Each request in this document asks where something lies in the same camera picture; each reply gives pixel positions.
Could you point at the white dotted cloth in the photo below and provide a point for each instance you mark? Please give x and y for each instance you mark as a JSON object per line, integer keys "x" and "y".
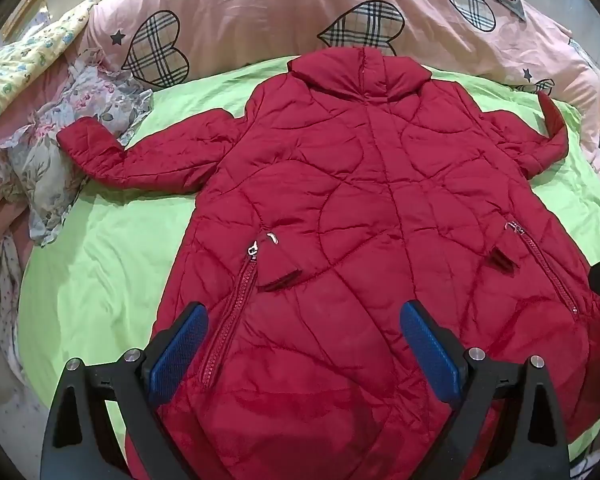
{"x": 0, "y": 320}

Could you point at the red quilted coat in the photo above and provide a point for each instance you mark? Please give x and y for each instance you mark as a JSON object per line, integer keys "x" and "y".
{"x": 355, "y": 185}

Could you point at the green bed sheet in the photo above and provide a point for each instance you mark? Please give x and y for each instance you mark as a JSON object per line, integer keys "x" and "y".
{"x": 105, "y": 260}

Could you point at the pink heart print duvet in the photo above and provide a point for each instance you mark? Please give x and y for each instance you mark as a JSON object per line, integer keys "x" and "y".
{"x": 255, "y": 10}

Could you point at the yellow printed blanket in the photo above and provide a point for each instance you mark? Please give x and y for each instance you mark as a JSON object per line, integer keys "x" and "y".
{"x": 25, "y": 60}

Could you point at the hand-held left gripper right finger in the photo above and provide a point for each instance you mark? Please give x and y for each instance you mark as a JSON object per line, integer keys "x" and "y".
{"x": 430, "y": 345}

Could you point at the floral crumpled cloth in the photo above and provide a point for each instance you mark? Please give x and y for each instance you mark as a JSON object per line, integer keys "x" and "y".
{"x": 45, "y": 170}

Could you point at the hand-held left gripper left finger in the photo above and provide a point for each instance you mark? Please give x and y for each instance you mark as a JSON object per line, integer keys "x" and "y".
{"x": 180, "y": 350}

